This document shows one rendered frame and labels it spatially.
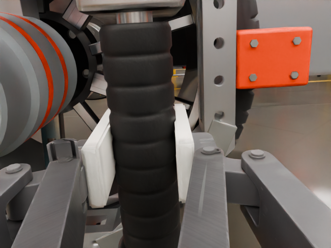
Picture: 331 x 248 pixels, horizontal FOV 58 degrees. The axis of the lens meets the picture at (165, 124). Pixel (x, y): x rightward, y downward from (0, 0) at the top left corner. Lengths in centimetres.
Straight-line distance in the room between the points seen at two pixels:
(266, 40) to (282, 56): 3
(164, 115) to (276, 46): 26
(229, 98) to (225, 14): 10
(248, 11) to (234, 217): 122
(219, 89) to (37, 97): 21
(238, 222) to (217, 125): 117
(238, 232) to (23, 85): 129
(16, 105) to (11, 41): 6
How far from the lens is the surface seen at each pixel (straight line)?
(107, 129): 16
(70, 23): 49
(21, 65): 29
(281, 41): 39
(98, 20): 96
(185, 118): 16
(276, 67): 39
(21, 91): 28
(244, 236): 145
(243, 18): 46
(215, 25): 37
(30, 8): 42
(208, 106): 38
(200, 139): 15
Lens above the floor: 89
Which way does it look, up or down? 18 degrees down
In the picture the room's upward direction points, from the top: 3 degrees counter-clockwise
